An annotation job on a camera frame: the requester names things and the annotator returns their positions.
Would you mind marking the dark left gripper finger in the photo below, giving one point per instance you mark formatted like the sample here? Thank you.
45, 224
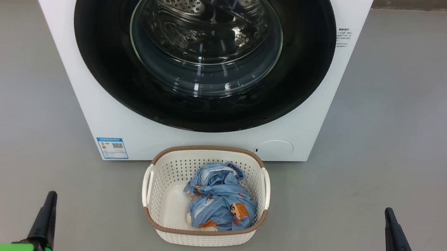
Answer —
45, 223

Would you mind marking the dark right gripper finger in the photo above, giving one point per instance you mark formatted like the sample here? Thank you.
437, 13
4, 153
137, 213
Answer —
396, 243

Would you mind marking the black round glass washer door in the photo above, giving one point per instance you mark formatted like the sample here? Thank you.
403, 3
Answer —
101, 67

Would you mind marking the white front-load washing machine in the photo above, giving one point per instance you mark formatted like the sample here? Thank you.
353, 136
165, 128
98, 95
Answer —
82, 123

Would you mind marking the stainless steel washing machine drum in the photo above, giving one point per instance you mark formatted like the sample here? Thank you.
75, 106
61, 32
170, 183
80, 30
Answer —
186, 9

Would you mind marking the blue energy label sticker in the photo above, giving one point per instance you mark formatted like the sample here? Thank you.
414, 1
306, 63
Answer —
112, 148

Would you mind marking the cream perforated laundry basket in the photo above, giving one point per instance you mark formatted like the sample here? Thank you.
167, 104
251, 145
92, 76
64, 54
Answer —
169, 169

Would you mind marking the round white filter cover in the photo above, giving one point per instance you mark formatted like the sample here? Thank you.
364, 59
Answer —
274, 150

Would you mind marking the small printed text label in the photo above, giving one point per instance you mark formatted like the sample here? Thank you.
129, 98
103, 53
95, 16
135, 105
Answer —
343, 37

